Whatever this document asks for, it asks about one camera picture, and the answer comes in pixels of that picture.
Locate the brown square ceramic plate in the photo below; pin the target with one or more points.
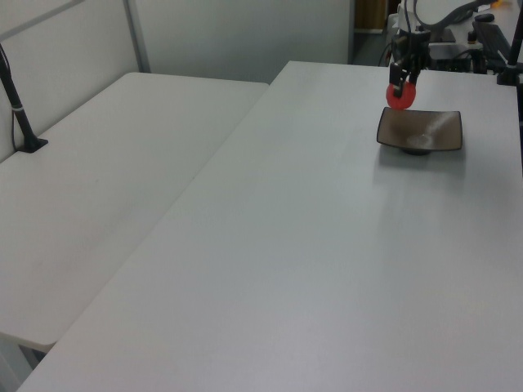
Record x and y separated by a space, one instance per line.
412 126

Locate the small orange object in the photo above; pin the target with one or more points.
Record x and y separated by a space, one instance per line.
498 3

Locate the black computer mouse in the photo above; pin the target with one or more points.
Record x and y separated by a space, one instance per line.
485 17

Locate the white side table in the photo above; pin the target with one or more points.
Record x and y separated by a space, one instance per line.
102 183

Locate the red apple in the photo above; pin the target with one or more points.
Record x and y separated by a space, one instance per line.
407 100

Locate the black clamped camera pole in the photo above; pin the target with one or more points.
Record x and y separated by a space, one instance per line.
515 41

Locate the black keyboard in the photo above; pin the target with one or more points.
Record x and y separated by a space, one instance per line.
490 38

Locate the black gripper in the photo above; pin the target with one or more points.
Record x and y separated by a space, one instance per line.
410 47

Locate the small black desk object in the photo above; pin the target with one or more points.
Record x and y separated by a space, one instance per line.
471 37

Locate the black pole with base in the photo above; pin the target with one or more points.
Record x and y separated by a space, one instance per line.
18 110

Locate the brown wooden cabinet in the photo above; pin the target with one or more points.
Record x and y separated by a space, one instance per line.
369 14

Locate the black electronics box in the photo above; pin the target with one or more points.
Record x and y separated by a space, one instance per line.
453 51

